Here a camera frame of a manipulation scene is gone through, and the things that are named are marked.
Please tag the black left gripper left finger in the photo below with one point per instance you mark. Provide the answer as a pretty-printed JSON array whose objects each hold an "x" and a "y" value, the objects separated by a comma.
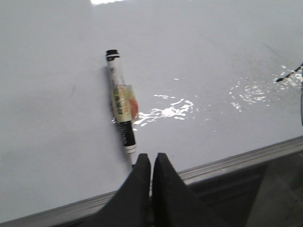
[{"x": 129, "y": 206}]

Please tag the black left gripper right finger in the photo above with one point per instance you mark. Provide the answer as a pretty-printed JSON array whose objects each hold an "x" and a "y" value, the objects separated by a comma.
[{"x": 174, "y": 204}]

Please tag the black whiteboard marker with tape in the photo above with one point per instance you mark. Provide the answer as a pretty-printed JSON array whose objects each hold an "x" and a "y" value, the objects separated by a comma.
[{"x": 121, "y": 103}]

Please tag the white whiteboard with metal frame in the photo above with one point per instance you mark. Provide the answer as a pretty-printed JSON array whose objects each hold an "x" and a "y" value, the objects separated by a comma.
[{"x": 204, "y": 72}]

